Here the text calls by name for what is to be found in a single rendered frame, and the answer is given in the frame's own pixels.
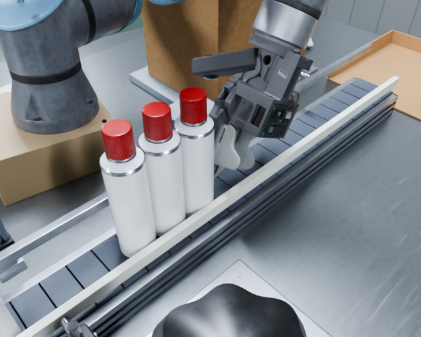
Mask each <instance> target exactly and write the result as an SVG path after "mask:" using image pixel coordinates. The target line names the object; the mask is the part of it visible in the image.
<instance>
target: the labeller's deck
mask: <svg viewBox="0 0 421 337"><path fill-rule="evenodd" d="M225 283H227V284H235V285H238V286H240V287H242V288H244V289H246V290H248V291H249V292H251V293H253V294H256V295H258V296H265V297H270V298H277V299H280V300H283V301H285V302H287V303H288V304H289V305H290V306H291V307H292V308H293V309H294V310H295V312H296V314H297V315H298V317H299V319H300V320H301V322H302V324H303V326H304V328H305V332H306V334H307V337H332V336H331V335H330V334H328V333H327V332H326V331H325V330H324V329H323V328H322V327H321V326H319V325H318V324H317V323H315V322H314V321H313V320H312V319H311V318H310V317H309V316H307V315H306V314H305V313H304V312H302V311H301V310H300V309H299V308H298V307H297V306H295V305H294V304H293V303H292V302H290V301H289V300H288V299H287V298H286V297H285V296H284V295H282V294H281V293H280V292H278V291H277V290H276V289H275V288H274V287H273V286H272V285H270V284H269V283H268V282H266V281H265V280H264V279H263V278H262V277H261V276H260V275H259V274H257V273H256V272H255V271H253V270H252V269H251V268H250V267H249V266H248V265H247V264H245V263H244V262H243V261H241V260H240V259H238V260H236V262H234V263H233V264H232V265H231V266H229V267H228V268H227V269H226V270H224V272H222V273H221V274H220V275H218V276H217V277H216V278H215V279H214V280H213V281H211V282H210V283H209V284H208V285H206V286H205V287H204V288H203V289H201V291H199V292H198V293H197V294H195V295H194V296H193V297H192V298H191V299H189V301H187V302H186V303H185V304H187V303H190V302H193V301H195V300H198V299H200V298H201V297H203V296H204V295H205V294H207V293H208V292H209V291H211V290H212V289H213V288H214V287H216V286H218V285H220V284H225ZM153 330H154V329H153ZM153 330H152V331H151V332H149V333H148V334H147V335H146V336H145V337H152V333H153Z"/></svg>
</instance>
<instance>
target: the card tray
mask: <svg viewBox="0 0 421 337"><path fill-rule="evenodd" d="M370 44H372V49H371V51H369V52H368V53H365V54H364V55H362V56H361V57H359V58H358V59H356V60H354V61H352V62H350V63H349V64H347V65H346V66H344V67H342V68H340V69H338V70H337V71H335V72H334V73H332V74H330V75H328V80H329V81H332V82H334V83H336V84H339V85H341V84H343V83H344V82H346V81H348V80H349V79H350V78H353V77H355V78H361V79H363V80H365V81H368V82H371V83H373V84H375V85H377V86H381V85H382V84H383V83H384V82H386V81H388V80H389V79H390V78H392V77H394V76H396V77H399V80H398V84H397V86H396V87H394V88H393V89H391V90H390V91H392V92H393V94H396V95H398V98H397V100H396V104H395V106H394V109H395V110H398V111H400V112H403V113H405V114H407V115H409V116H412V117H414V118H416V119H419V120H421V39H420V38H417V37H414V36H411V35H408V34H405V33H401V32H399V31H395V30H391V31H389V32H387V33H386V34H384V35H382V36H381V37H379V38H377V39H375V40H373V41H372V42H370Z"/></svg>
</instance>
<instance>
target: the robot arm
mask: <svg viewBox="0 0 421 337"><path fill-rule="evenodd" d="M326 3H327V0H263V1H262V3H261V6H260V8H259V11H258V13H257V16H256V18H255V21H254V23H253V26H252V28H253V30H255V33H251V36H250V38H249V41H248V42H249V43H252V44H253V45H256V46H258V47H259V49H258V48H255V47H253V48H249V49H242V50H238V51H231V52H227V53H220V54H216V55H213V54H209V55H206V56H204V57H200V58H194V59H192V74H193V75H195V76H202V77H203V78H205V79H207V80H214V79H217V78H219V77H222V76H231V75H234V76H233V77H231V78H230V80H229V81H228V82H227V83H226V84H224V85H223V88H222V90H221V92H220V94H219V96H218V98H216V99H215V103H214V106H213V108H212V109H211V111H210V113H209V115H208V116H210V117H211V118H212V119H213V120H214V122H215V149H214V179H215V178H216V177H217V176H218V175H219V174H220V172H221V171H222V170H223V169H224V168H226V169H230V170H236V169H238V167H239V168H242V169H250V168H252V167H253V165H254V163H255V157H254V156H253V154H252V153H251V151H250V150H249V143H250V141H251V138H252V135H253V136H256V137H258V138H282V139H284V138H285V135H286V133H287V131H288V129H289V127H290V124H291V122H292V120H293V118H294V116H295V113H296V111H297V109H298V107H299V104H298V101H299V94H298V93H297V92H295V91H293V90H294V88H295V85H296V83H297V81H298V79H299V77H300V75H301V73H302V70H303V69H304V70H308V71H309V70H310V67H311V65H312V63H313V60H310V59H308V58H305V57H303V56H301V54H302V53H300V52H299V51H300V50H301V49H302V50H304V49H305V48H306V47H307V44H308V43H309V40H310V38H311V36H312V33H313V31H314V29H315V26H316V25H317V22H318V20H319V18H320V15H321V14H322V11H323V9H324V7H325V4H326ZM142 6H143V0H0V44H1V47H2V50H3V54H4V56H5V60H6V62H7V67H8V68H9V73H10V75H11V80H12V83H11V114H12V117H13V120H14V123H15V125H16V126H17V127H18V128H20V129H22V130H24V131H26V132H29V133H33V134H60V133H64V132H69V131H72V130H75V129H77V128H80V127H82V126H84V125H86V124H87V123H89V122H90V121H92V120H93V119H94V118H95V117H96V115H97V114H98V111H99V104H98V97H97V95H96V92H95V91H94V89H93V87H92V85H91V84H90V82H89V80H88V78H87V77H86V75H85V73H84V71H83V69H82V65H81V61H80V55H79V50H78V48H79V47H81V46H83V45H87V44H89V43H91V42H93V41H96V40H98V39H101V38H103V37H105V36H107V35H110V34H112V33H118V32H120V31H122V30H123V29H125V28H126V27H128V26H129V25H131V24H133V23H134V22H135V20H137V18H138V16H139V15H140V12H141V10H142ZM292 92H295V93H297V101H296V103H295V101H294V100H293V96H292V95H291V94H292ZM290 97H292V100H290ZM228 120H231V121H232V122H233V123H231V124H227V122H228Z"/></svg>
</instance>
